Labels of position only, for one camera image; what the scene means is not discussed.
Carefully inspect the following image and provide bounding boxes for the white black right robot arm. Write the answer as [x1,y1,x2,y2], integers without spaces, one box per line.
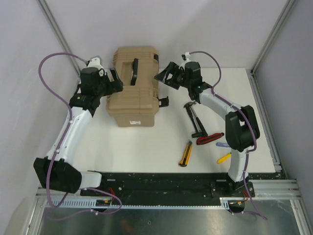
[155,62,260,196]

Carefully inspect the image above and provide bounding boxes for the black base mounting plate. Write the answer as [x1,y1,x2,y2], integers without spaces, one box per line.
[80,172,255,199]

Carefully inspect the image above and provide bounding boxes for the right aluminium corner post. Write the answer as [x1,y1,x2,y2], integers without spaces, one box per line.
[250,0,298,74]

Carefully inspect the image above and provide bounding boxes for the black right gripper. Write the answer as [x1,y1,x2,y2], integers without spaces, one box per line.
[154,62,191,90]

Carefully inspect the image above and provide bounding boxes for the grey slotted cable duct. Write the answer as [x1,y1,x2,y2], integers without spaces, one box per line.
[45,197,245,210]

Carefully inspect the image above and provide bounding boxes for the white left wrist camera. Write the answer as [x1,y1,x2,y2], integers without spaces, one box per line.
[86,56,103,70]

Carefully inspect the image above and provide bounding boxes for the tan plastic tool box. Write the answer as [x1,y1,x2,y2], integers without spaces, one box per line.
[106,46,160,127]

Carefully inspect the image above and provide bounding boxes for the red black pliers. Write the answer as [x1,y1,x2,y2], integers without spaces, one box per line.
[196,132,224,145]

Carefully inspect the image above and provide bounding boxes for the blue handle screwdriver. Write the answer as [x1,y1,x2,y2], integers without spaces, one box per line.
[216,142,229,148]

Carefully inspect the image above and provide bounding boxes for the left aluminium corner post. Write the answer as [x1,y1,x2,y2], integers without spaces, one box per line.
[36,0,80,78]

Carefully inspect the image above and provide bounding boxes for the aluminium corner post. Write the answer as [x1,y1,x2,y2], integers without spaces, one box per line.
[36,0,80,78]
[250,0,298,74]

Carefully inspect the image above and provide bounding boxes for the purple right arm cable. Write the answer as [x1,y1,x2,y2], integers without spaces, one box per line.
[189,50,268,220]

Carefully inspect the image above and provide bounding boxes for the yellow handle screwdriver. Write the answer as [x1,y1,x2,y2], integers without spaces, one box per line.
[217,153,231,164]

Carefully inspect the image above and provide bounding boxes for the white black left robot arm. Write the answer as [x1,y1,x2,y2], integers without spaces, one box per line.
[33,67,123,196]

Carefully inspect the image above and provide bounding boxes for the yellow black utility knife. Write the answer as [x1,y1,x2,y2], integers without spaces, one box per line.
[179,141,193,167]

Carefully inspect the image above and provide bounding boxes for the black rubber mallet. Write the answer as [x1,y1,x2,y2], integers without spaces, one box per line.
[185,105,202,138]

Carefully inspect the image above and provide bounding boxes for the steel claw hammer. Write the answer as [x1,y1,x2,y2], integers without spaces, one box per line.
[184,101,208,137]

